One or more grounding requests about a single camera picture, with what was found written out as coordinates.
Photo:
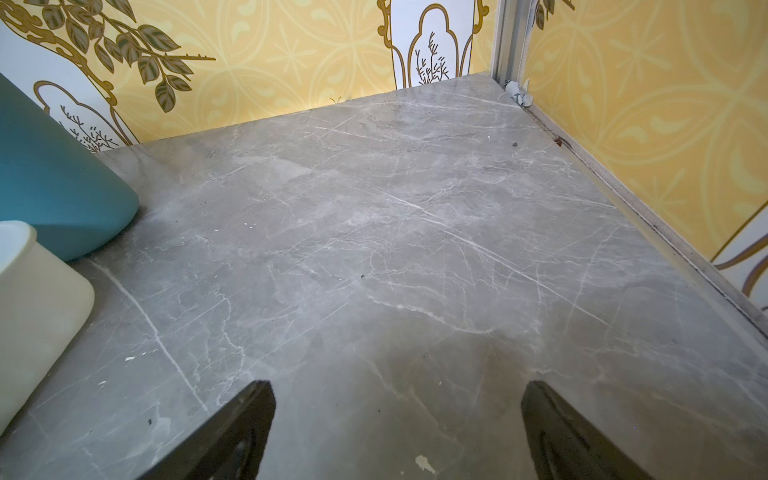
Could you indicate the aluminium frame corner post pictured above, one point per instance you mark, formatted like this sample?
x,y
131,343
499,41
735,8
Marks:
x,y
514,23

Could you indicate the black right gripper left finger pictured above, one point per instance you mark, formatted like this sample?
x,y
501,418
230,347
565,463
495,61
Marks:
x,y
229,445

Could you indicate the blue cylindrical vase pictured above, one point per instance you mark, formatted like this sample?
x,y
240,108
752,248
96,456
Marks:
x,y
49,180

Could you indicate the white plastic storage box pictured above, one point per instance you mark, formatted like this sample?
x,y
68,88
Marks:
x,y
44,304

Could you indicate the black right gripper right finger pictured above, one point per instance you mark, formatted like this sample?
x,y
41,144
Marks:
x,y
563,444

